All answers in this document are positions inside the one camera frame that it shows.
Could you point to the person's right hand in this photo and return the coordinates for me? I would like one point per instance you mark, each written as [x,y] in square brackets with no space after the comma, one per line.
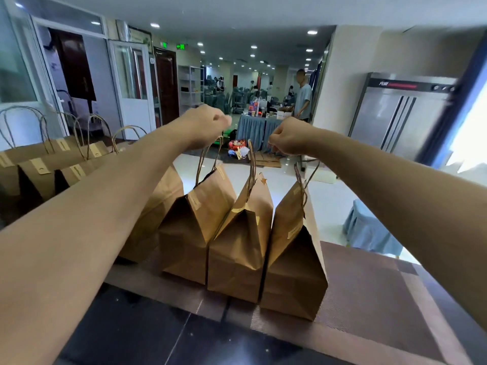
[293,137]

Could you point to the white window curtain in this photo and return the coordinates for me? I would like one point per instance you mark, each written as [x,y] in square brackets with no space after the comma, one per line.
[468,133]

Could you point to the stainless steel refrigerator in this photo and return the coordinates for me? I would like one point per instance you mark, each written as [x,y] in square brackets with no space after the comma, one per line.
[399,117]

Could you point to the person's right forearm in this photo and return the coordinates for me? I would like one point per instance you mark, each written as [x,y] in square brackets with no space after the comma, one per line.
[403,201]

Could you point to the blue plastic chair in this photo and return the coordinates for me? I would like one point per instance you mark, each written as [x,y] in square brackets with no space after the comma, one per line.
[373,228]

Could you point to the single tan tape strip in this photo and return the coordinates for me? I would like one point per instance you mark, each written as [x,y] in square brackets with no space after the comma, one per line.
[77,171]
[95,149]

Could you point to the blue window curtain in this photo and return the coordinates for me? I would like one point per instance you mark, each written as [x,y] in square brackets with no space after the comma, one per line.
[456,102]

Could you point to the dark brown door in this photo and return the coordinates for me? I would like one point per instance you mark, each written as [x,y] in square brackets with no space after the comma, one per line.
[167,87]

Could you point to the white shelving unit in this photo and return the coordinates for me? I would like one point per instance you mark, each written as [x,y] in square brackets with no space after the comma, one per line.
[190,87]

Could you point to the person's left hand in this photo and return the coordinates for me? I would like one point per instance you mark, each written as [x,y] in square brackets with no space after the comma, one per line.
[202,125]

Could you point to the blue skirted table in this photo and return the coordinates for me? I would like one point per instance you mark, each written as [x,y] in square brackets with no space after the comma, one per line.
[257,133]

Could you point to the person's left forearm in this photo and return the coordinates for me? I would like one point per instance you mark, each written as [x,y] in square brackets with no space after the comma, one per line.
[84,239]

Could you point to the white framed glass partition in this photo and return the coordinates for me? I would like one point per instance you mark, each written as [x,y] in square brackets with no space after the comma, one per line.
[30,72]

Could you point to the white box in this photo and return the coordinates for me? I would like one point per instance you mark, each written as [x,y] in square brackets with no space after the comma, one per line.
[323,173]

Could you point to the white door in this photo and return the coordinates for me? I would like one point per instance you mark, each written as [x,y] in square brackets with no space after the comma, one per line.
[133,87]

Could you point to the brown table runner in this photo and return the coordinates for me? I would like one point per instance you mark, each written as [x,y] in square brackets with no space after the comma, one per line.
[380,300]

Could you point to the green exit sign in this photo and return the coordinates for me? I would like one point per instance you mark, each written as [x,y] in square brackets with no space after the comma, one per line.
[180,46]

